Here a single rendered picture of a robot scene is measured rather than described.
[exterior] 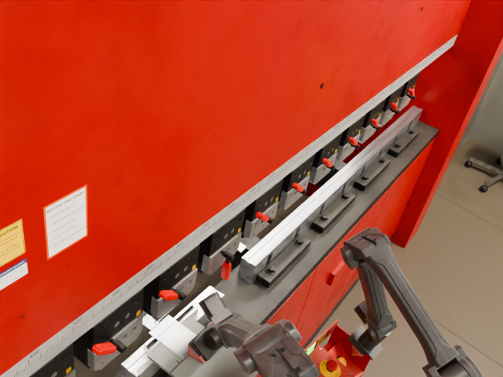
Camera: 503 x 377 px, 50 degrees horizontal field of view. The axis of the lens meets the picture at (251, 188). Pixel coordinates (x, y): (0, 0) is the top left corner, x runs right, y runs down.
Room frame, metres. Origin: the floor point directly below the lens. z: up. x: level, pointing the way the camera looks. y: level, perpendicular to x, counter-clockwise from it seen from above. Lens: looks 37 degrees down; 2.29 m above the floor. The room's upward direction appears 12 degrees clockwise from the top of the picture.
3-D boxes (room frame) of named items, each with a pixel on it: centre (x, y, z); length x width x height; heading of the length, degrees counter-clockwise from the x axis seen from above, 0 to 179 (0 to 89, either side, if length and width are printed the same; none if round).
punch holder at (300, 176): (1.48, -0.11, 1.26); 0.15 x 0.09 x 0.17; 152
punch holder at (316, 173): (1.66, -0.21, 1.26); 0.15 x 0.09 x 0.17; 152
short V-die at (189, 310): (1.00, 0.14, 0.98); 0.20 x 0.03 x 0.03; 152
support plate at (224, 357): (0.90, 0.02, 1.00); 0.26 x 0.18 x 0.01; 62
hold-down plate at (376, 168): (2.19, -0.55, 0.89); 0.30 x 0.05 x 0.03; 152
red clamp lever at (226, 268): (1.08, 0.03, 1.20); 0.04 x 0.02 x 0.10; 62
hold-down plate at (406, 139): (2.54, -0.73, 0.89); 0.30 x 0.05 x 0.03; 152
